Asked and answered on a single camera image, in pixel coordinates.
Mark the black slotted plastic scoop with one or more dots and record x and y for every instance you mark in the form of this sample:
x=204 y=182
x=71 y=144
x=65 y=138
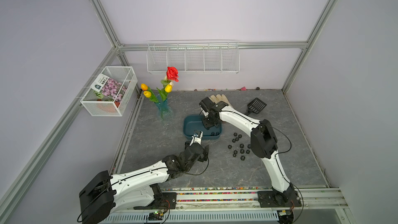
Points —
x=255 y=106

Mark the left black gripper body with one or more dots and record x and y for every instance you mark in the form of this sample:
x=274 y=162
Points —
x=203 y=156

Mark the teal plastic storage box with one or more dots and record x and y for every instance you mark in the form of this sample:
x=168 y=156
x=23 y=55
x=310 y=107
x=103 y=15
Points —
x=194 y=122

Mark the aluminium front rail frame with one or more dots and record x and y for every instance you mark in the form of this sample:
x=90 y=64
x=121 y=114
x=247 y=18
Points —
x=320 y=205

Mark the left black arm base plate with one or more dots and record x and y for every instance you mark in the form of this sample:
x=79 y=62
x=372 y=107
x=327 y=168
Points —
x=162 y=201

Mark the yellow tulip lower left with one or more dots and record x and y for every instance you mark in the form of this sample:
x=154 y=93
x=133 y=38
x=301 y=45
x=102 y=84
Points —
x=147 y=94

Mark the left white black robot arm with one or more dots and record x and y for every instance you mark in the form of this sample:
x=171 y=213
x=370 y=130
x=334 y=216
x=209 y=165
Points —
x=106 y=193

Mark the yellow tulip upper left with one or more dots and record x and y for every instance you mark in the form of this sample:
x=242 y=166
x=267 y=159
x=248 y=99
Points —
x=144 y=87

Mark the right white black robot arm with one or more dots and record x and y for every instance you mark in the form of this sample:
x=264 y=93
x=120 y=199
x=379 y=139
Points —
x=262 y=135

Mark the red artificial rose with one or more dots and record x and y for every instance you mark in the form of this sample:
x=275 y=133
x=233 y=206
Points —
x=172 y=74

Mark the yellow tulip right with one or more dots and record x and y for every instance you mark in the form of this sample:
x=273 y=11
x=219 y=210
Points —
x=168 y=88

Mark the yellow tulip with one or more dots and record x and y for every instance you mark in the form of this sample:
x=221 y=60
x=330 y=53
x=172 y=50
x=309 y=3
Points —
x=168 y=88
x=147 y=94
x=144 y=87

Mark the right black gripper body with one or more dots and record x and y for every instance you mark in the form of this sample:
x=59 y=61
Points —
x=208 y=120

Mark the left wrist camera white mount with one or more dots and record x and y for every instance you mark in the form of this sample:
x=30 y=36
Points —
x=196 y=137

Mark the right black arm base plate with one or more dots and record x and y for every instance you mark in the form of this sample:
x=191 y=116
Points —
x=273 y=199

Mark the purple flower seed packet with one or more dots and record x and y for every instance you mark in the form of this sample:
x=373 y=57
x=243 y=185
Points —
x=106 y=88

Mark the white wire side basket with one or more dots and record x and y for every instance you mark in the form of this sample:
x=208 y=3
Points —
x=103 y=108

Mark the beige work glove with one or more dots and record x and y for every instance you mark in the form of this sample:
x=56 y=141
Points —
x=219 y=98

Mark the teal glass flower vase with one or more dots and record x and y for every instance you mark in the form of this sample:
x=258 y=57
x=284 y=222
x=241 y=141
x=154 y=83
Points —
x=165 y=112

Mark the white wire wall shelf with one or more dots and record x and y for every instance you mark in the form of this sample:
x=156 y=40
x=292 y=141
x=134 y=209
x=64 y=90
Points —
x=201 y=56

